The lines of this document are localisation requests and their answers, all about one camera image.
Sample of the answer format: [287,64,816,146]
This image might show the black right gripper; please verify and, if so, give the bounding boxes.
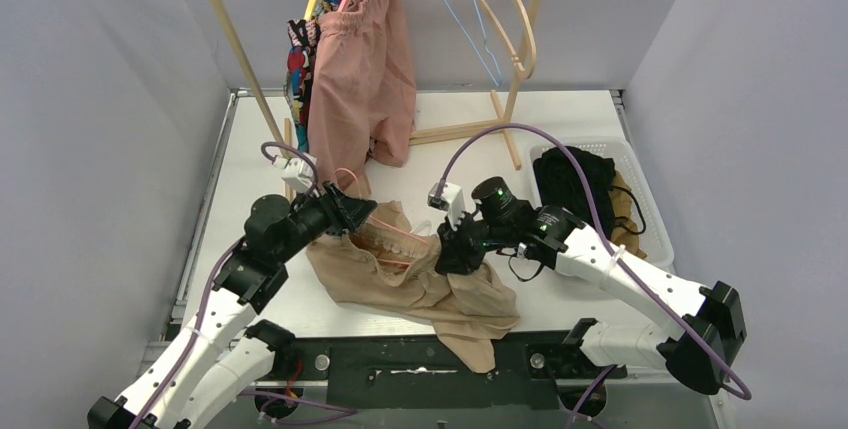
[437,208,512,274]

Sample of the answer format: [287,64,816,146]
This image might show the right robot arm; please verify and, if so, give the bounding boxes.
[428,176,746,395]

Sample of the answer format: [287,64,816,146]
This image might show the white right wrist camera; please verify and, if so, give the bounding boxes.
[427,180,466,230]

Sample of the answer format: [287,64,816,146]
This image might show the pink shorts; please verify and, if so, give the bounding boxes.
[307,0,417,189]

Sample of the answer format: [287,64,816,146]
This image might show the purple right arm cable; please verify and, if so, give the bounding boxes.
[437,123,753,429]

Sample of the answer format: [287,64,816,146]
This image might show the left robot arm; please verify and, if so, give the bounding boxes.
[87,183,378,428]

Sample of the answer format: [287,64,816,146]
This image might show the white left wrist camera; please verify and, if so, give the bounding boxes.
[271,155,316,194]

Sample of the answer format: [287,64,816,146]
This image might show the white plastic basket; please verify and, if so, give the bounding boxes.
[526,137,674,269]

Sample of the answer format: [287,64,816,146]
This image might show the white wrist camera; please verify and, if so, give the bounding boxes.
[427,180,466,230]
[271,155,316,194]

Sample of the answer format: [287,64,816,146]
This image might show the black shorts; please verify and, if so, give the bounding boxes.
[532,146,618,240]

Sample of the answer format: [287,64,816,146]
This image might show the colourful comic print shorts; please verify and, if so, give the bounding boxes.
[285,0,340,152]

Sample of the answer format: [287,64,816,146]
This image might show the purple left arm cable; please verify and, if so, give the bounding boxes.
[129,141,359,429]

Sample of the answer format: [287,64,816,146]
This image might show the beige shorts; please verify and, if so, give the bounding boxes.
[306,201,520,374]

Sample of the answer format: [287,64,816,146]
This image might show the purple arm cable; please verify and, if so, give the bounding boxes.
[437,123,753,429]
[129,141,359,429]

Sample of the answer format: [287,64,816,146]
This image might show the beige wooden hanger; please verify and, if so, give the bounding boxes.
[453,0,539,81]

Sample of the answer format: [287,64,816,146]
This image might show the wooden clothes rack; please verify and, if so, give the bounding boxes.
[208,0,541,170]

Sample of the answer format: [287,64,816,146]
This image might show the blue hanger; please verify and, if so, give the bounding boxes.
[441,0,504,88]

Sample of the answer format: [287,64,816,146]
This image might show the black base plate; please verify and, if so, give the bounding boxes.
[288,331,601,410]

